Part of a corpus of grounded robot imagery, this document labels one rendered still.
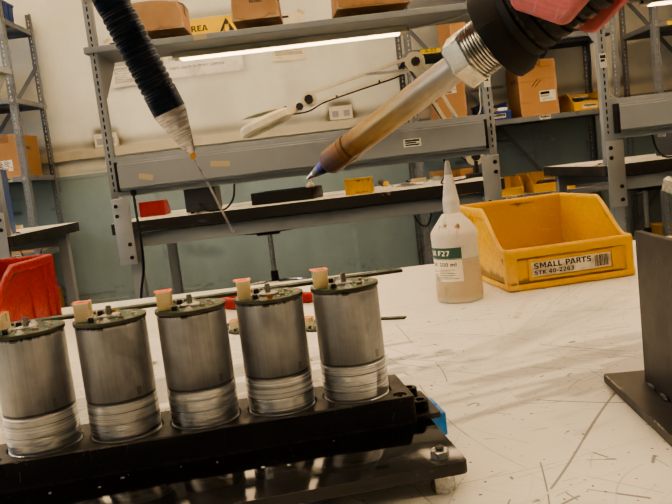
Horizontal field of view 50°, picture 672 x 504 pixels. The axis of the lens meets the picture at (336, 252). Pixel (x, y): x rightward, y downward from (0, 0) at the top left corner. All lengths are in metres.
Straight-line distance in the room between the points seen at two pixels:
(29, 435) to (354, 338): 0.11
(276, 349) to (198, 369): 0.03
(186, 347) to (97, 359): 0.03
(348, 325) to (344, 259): 4.43
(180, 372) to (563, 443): 0.14
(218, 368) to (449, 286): 0.28
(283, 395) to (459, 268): 0.27
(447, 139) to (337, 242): 2.22
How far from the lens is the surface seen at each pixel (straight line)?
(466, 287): 0.52
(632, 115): 2.75
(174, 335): 0.25
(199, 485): 0.24
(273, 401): 0.26
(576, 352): 0.38
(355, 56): 4.71
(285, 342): 0.25
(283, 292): 0.26
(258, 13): 2.64
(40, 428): 0.27
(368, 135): 0.21
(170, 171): 2.58
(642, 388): 0.32
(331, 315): 0.26
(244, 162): 2.54
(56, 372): 0.27
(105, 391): 0.26
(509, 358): 0.38
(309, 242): 4.67
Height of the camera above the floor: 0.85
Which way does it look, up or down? 7 degrees down
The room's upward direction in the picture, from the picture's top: 7 degrees counter-clockwise
